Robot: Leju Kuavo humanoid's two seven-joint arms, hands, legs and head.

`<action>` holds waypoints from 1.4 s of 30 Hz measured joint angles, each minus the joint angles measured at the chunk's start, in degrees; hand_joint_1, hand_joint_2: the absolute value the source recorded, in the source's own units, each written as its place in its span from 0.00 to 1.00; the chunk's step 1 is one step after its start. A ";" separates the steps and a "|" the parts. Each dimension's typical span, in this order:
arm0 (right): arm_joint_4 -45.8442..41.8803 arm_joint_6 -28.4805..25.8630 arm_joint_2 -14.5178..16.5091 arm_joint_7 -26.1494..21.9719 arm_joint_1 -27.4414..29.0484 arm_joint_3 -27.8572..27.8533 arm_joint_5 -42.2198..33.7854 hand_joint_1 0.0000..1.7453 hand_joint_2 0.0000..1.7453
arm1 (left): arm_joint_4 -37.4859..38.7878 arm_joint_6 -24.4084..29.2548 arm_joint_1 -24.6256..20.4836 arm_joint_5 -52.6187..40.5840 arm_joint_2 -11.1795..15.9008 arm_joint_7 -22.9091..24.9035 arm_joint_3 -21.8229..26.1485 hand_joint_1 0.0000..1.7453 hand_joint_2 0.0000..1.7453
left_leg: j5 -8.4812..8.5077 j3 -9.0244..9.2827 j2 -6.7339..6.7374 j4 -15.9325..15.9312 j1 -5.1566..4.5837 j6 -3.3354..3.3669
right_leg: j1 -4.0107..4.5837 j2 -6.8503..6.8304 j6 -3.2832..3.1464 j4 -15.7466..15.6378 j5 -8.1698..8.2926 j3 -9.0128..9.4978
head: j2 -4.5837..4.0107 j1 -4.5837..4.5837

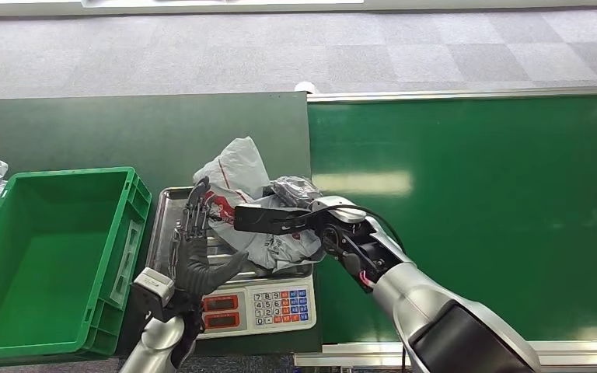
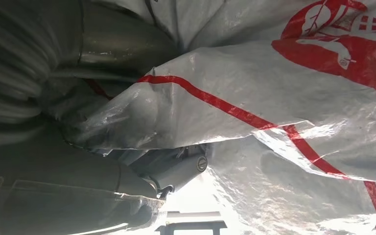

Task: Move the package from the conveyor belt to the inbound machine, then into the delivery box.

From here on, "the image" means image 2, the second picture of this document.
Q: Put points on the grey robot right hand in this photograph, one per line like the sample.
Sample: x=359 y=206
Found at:
x=61 y=181

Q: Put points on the dark metal frame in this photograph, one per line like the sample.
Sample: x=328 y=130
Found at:
x=191 y=223

